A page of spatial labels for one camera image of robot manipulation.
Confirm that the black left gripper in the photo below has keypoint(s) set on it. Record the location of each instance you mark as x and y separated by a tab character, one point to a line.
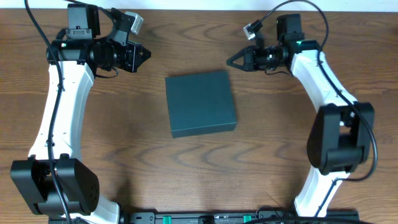
133	56

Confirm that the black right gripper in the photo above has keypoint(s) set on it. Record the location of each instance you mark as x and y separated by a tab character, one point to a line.
250	60

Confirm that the dark green box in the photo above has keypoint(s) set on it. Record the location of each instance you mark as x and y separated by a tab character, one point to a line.
200	103

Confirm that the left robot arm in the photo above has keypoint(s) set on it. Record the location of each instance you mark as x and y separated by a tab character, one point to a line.
53	180

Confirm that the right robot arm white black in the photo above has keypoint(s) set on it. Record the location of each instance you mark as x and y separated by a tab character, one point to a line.
341	134

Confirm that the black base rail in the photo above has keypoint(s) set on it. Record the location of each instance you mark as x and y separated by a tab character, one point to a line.
202	218

